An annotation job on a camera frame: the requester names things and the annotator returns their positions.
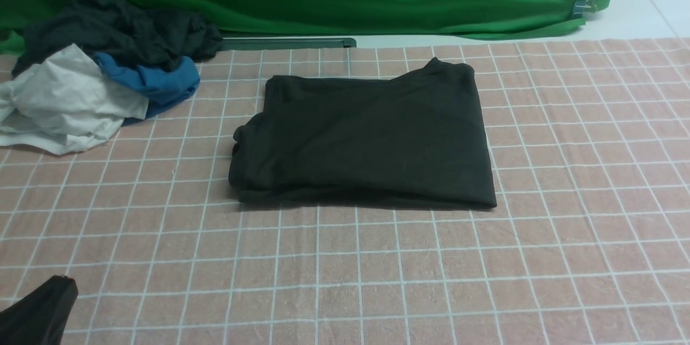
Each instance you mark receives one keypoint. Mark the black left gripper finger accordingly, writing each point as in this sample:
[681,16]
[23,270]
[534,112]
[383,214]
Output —
[41,316]

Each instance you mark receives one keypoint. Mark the dark gray long-sleeve shirt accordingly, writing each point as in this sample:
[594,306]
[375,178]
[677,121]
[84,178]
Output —
[414,141]

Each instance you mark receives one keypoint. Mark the crumpled white garment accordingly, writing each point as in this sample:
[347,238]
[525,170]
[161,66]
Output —
[66,105]

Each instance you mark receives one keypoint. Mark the crumpled blue garment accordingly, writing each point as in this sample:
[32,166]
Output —
[163,89]

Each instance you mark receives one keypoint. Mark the crumpled black garment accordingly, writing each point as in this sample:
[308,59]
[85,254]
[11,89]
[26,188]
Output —
[132,36]

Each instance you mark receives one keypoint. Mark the dark metal bar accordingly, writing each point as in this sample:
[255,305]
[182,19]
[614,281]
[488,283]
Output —
[264,43]

